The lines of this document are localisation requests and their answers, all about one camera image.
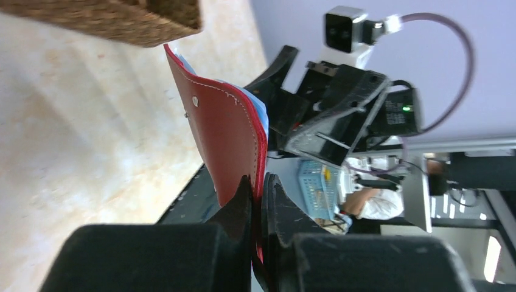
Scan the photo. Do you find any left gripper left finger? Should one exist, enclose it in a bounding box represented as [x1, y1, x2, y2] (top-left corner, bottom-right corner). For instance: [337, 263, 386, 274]
[41, 177, 252, 291]

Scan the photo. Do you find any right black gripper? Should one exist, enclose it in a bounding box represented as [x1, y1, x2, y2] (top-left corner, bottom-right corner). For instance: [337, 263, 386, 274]
[244, 45, 391, 166]

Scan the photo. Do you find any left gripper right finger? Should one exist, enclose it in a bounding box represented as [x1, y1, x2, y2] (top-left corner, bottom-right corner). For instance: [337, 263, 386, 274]
[260, 173, 475, 291]

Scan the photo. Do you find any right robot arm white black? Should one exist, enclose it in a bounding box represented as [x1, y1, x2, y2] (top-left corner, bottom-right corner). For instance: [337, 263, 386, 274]
[246, 46, 421, 167]

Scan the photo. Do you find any blue plastic storage basket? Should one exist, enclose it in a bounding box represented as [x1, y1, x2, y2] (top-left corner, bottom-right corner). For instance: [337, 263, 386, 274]
[298, 160, 339, 220]

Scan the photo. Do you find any person in white shirt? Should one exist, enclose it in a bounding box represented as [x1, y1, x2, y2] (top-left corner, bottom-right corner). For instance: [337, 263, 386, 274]
[339, 158, 404, 220]

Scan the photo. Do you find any brown wicker divided basket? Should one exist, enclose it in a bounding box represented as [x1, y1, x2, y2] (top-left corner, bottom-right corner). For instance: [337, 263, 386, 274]
[1, 0, 203, 47]

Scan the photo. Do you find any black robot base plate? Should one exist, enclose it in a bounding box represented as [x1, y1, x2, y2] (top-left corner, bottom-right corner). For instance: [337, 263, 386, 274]
[156, 165, 220, 224]

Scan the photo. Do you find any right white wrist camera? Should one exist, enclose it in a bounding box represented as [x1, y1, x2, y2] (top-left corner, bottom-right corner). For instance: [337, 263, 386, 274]
[319, 5, 402, 69]

